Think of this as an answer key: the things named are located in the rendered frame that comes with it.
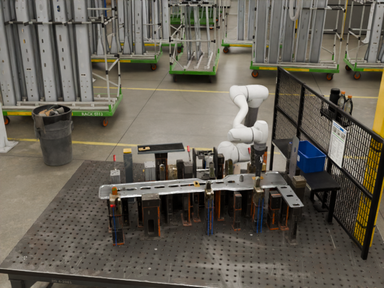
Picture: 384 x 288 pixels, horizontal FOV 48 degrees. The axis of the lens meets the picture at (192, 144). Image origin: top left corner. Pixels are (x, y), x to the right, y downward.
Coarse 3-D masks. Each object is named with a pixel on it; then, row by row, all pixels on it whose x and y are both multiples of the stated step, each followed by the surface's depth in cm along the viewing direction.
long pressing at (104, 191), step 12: (168, 180) 323; (180, 180) 323; (192, 180) 323; (216, 180) 323; (228, 180) 323; (252, 180) 323; (264, 180) 323; (276, 180) 323; (108, 192) 307; (120, 192) 307; (132, 192) 307; (144, 192) 307; (156, 192) 307; (168, 192) 308; (180, 192) 308; (192, 192) 309
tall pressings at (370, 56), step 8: (376, 0) 926; (376, 8) 930; (376, 16) 931; (376, 24) 935; (376, 32) 940; (376, 40) 946; (368, 48) 983; (376, 48) 952; (368, 56) 966; (376, 56) 958
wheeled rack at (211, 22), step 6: (180, 0) 1614; (192, 0) 1611; (210, 0) 1606; (174, 18) 1630; (180, 18) 1630; (192, 18) 1630; (198, 18) 1630; (204, 18) 1630; (210, 18) 1630; (204, 24) 1551; (210, 24) 1550
